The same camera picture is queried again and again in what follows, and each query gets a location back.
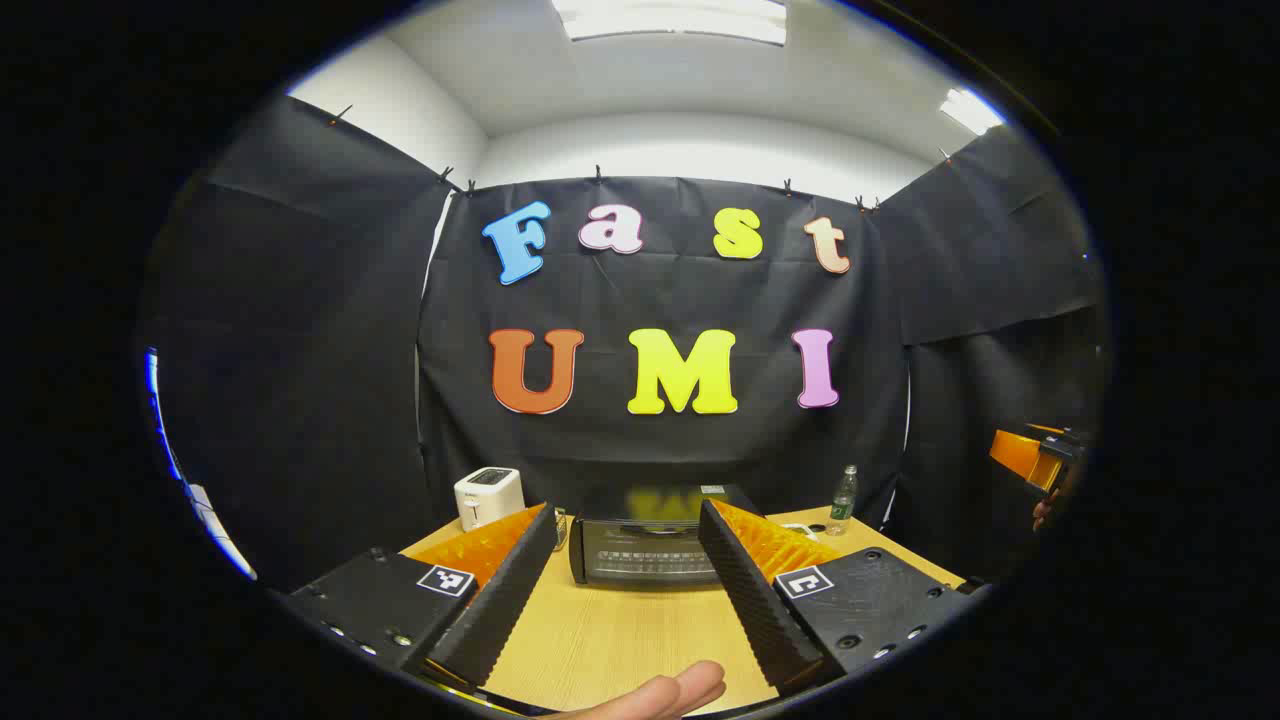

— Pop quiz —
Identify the black backdrop cloth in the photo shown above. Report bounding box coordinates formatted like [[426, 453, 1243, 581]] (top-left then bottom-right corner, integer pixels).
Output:
[[140, 95, 1106, 591]]

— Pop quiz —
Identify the black electric oven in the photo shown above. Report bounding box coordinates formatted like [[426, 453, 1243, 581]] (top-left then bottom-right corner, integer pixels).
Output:
[[568, 485, 771, 589]]

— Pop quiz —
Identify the white toaster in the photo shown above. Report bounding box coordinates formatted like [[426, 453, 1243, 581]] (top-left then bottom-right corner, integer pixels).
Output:
[[454, 467, 526, 532]]

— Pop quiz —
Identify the clear water bottle green label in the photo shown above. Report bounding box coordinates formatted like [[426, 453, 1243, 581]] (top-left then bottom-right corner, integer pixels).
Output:
[[827, 465, 859, 536]]

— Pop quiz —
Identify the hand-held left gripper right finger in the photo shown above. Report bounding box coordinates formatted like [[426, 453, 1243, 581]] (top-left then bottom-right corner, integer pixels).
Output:
[[698, 500, 976, 698]]

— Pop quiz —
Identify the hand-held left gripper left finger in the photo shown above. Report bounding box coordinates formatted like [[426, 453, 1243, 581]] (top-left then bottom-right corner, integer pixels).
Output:
[[285, 503, 559, 689]]

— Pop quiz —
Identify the small ceiling light panel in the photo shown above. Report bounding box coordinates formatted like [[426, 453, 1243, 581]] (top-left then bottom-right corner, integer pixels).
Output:
[[938, 88, 1004, 136]]

